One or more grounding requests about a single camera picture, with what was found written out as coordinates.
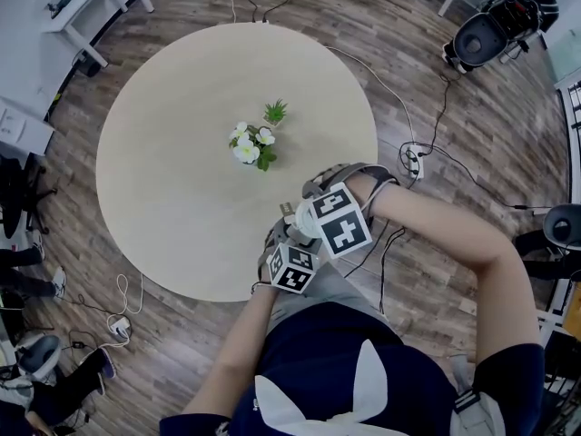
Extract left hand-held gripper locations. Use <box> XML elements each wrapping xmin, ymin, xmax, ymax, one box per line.
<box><xmin>257</xmin><ymin>224</ymin><xmax>321</xmax><ymax>295</ymax></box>

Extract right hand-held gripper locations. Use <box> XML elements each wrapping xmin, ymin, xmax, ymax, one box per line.
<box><xmin>279</xmin><ymin>163</ymin><xmax>401</xmax><ymax>261</ymax></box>

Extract white bottle lid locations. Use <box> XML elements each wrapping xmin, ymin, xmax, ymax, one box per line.
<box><xmin>294</xmin><ymin>199</ymin><xmax>321</xmax><ymax>240</ymax></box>

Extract person's right forearm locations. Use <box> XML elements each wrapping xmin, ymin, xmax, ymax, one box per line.
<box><xmin>352</xmin><ymin>173</ymin><xmax>533</xmax><ymax>368</ymax></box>

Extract person's left forearm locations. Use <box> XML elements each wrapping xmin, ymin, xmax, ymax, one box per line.
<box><xmin>181</xmin><ymin>282</ymin><xmax>283</xmax><ymax>426</ymax></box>

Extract person's grey shorts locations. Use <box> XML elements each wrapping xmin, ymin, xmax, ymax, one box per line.
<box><xmin>271</xmin><ymin>259</ymin><xmax>406</xmax><ymax>345</ymax></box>

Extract white flower potted plant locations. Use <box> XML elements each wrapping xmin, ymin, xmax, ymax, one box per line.
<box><xmin>228</xmin><ymin>121</ymin><xmax>279</xmax><ymax>173</ymax></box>

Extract small green potted plant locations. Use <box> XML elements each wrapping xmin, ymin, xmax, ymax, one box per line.
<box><xmin>261</xmin><ymin>98</ymin><xmax>290</xmax><ymax>129</ymax></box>

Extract person's navy shirt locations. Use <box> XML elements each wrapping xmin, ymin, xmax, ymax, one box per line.
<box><xmin>158</xmin><ymin>301</ymin><xmax>547</xmax><ymax>436</ymax></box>

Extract white power strip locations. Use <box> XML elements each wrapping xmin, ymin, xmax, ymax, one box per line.
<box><xmin>405</xmin><ymin>142</ymin><xmax>426</xmax><ymax>180</ymax></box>
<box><xmin>106</xmin><ymin>315</ymin><xmax>133</xmax><ymax>343</ymax></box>

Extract person's white striped shoe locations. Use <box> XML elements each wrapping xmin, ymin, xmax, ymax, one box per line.
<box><xmin>448</xmin><ymin>352</ymin><xmax>507</xmax><ymax>436</ymax></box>

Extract black office chair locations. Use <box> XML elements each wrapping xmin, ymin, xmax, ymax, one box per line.
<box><xmin>0</xmin><ymin>151</ymin><xmax>59</xmax><ymax>241</ymax></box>

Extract grey seat stool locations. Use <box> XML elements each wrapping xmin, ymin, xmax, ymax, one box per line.
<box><xmin>16</xmin><ymin>333</ymin><xmax>63</xmax><ymax>381</ymax></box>

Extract black round stool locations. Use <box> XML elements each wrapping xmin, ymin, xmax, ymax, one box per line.
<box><xmin>542</xmin><ymin>203</ymin><xmax>581</xmax><ymax>247</ymax></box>

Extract metal shelf rack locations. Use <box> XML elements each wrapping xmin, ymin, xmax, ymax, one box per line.
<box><xmin>535</xmin><ymin>277</ymin><xmax>581</xmax><ymax>436</ymax></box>

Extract white cabinet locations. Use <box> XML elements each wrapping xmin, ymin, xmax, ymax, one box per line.
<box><xmin>0</xmin><ymin>96</ymin><xmax>56</xmax><ymax>156</ymax></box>

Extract black and white robot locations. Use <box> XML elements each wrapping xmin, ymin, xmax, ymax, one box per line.
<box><xmin>441</xmin><ymin>0</ymin><xmax>561</xmax><ymax>74</ymax></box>

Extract white desk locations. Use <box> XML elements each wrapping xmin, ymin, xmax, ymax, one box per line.
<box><xmin>42</xmin><ymin>0</ymin><xmax>156</xmax><ymax>69</ymax></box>

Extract long white cable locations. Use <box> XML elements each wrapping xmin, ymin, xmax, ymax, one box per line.
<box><xmin>324</xmin><ymin>45</ymin><xmax>415</xmax><ymax>147</ymax></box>

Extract looped white cable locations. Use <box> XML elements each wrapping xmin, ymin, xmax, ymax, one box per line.
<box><xmin>114</xmin><ymin>272</ymin><xmax>145</xmax><ymax>318</ymax></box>

